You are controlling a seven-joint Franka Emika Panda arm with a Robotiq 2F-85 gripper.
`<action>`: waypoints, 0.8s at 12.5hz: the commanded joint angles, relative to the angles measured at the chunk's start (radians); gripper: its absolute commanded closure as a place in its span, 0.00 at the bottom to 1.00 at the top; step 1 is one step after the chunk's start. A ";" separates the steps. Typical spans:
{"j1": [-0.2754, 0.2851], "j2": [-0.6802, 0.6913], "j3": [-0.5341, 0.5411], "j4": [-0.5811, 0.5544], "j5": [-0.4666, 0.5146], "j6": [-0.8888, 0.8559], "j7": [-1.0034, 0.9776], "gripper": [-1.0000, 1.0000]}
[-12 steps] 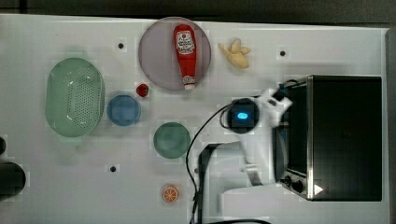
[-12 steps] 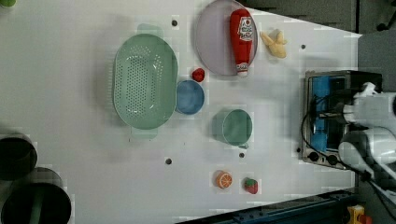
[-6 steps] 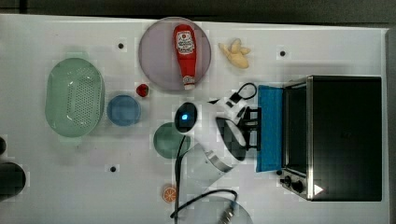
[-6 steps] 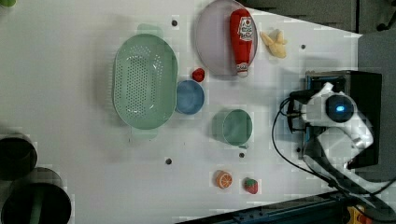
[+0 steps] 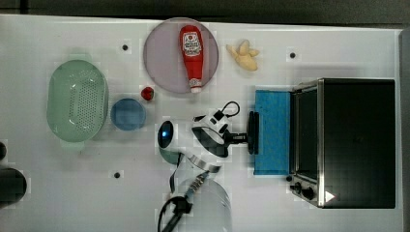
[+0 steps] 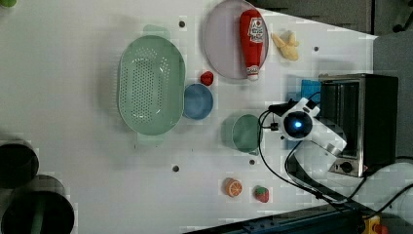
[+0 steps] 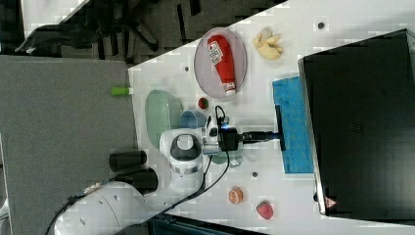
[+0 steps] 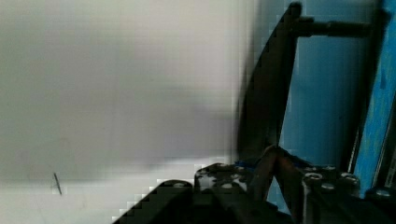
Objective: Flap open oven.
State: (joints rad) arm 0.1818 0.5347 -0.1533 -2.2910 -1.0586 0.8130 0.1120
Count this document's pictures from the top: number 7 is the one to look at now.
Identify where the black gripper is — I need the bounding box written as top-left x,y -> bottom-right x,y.
219,127 -> 280,152

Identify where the black toaster oven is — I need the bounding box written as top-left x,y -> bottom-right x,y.
271,28 -> 415,226

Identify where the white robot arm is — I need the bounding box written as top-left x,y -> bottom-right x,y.
53,127 -> 283,235

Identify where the green mug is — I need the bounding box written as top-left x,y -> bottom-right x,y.
212,148 -> 243,168

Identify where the small red toy fruit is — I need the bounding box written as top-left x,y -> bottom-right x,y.
198,97 -> 208,110

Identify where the blue bowl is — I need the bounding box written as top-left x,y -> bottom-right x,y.
179,110 -> 207,128

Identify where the toy orange half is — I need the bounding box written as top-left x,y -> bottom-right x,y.
228,187 -> 244,205

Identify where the toy strawberry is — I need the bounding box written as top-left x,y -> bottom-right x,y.
256,201 -> 273,219

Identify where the grey round plate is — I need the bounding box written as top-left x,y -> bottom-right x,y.
194,27 -> 247,100

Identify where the green perforated colander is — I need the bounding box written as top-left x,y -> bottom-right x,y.
145,90 -> 183,149

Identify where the red ketchup bottle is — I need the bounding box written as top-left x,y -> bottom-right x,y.
207,34 -> 236,96

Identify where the black cylinder with spatula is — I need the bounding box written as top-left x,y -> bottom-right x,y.
115,167 -> 159,195

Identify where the black cylinder cup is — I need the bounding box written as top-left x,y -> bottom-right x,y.
109,151 -> 147,172

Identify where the green cylinder at table edge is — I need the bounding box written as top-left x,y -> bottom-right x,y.
111,86 -> 133,97

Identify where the black office chair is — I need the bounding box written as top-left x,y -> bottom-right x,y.
15,0 -> 159,53

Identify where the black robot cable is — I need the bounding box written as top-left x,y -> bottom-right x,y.
43,105 -> 231,235

